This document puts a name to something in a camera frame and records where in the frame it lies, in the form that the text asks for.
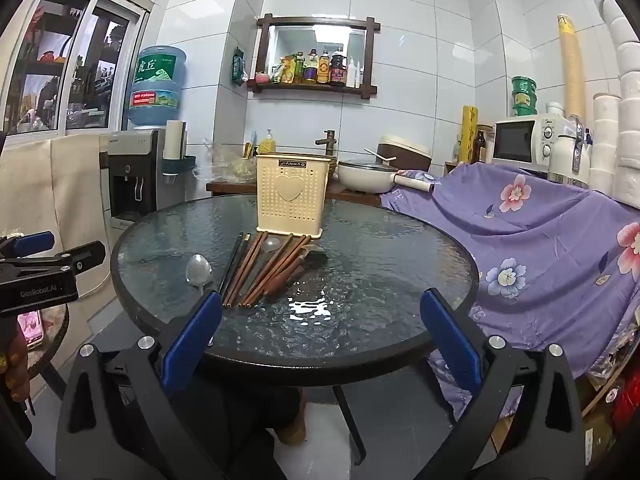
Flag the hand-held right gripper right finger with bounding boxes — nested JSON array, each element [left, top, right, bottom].
[[419, 289, 586, 480]]

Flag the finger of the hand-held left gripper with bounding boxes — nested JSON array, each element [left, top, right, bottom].
[[0, 231, 55, 261], [0, 240, 107, 277]]

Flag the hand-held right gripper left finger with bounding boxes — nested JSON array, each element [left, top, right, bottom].
[[54, 290, 223, 480]]

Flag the metal spoon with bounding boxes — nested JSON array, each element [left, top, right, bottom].
[[185, 254, 213, 298]]

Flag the black chopstick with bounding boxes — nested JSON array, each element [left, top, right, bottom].
[[224, 233, 246, 297], [218, 232, 240, 294]]

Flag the bunch of wooden chopsticks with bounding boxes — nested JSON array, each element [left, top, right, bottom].
[[222, 231, 313, 309]]

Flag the cream plastic utensil holder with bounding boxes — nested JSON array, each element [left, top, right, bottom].
[[256, 152, 335, 237]]

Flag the person's left hand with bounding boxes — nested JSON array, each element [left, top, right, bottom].
[[0, 316, 31, 404]]

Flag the phone with pink screen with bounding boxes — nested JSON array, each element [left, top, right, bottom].
[[17, 310, 43, 350]]

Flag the beige cloth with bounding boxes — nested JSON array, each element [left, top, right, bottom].
[[0, 132, 113, 296]]

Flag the white water dispenser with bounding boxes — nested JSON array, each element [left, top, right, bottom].
[[100, 127, 168, 231]]

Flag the purple floral cloth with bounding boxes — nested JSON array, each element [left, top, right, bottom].
[[380, 162, 640, 421]]

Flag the teal cup holder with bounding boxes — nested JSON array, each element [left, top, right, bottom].
[[161, 155, 197, 177]]

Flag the white paper cup stack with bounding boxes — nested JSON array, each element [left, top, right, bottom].
[[164, 120, 187, 158]]

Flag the wooden washstand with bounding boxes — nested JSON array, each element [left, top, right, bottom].
[[206, 180, 383, 206]]

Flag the clear plastic bag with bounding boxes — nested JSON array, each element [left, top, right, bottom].
[[192, 140, 258, 183]]

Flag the white pot with glass lid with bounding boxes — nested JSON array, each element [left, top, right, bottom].
[[337, 159, 436, 195]]

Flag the sliding glass window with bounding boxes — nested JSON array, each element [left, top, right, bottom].
[[0, 0, 151, 136]]

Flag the brown and white rice cooker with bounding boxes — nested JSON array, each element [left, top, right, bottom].
[[376, 135, 433, 171]]

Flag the blue water bottle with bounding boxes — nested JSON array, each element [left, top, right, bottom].
[[127, 45, 188, 128]]

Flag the white microwave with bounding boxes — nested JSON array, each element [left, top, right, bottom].
[[492, 114, 576, 167]]

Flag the yellow wrap roll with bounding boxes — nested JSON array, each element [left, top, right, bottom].
[[461, 106, 480, 163]]

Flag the green packet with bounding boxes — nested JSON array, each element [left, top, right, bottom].
[[231, 47, 249, 86]]

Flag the stacks of white paper bowls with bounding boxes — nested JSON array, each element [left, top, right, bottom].
[[589, 0, 640, 206]]

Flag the dark soy sauce bottle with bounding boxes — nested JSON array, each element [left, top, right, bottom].
[[329, 47, 348, 86]]

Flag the tall yellow paper cup stack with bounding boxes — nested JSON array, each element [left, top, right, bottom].
[[557, 15, 587, 121]]

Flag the dark wooden wall shelf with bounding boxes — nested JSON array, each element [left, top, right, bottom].
[[248, 14, 381, 96]]

